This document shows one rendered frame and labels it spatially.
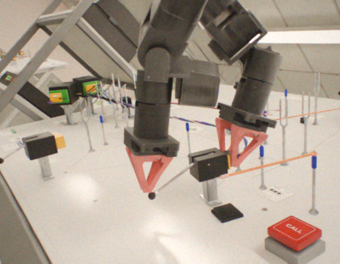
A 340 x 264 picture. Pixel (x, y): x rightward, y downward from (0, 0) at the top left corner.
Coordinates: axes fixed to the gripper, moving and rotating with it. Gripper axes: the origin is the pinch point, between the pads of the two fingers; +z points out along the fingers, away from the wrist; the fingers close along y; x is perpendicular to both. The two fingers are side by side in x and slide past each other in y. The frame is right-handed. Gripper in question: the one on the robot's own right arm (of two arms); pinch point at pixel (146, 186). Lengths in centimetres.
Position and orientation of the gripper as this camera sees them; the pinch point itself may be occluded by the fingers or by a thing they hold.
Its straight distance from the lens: 61.7
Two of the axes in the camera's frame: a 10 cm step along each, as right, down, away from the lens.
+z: -0.9, 9.6, 2.5
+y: -3.7, -2.6, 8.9
